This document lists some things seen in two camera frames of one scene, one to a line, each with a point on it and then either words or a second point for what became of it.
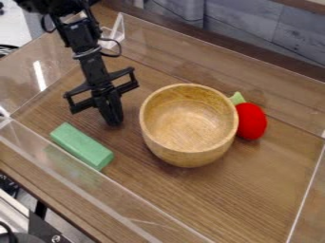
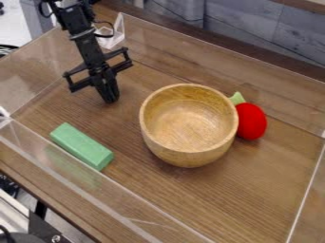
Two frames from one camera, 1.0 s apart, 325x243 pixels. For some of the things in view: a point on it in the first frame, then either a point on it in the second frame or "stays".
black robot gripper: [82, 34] → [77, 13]
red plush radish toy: [252, 119] stays
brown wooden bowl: [188, 124] stays
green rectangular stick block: [94, 154] stays
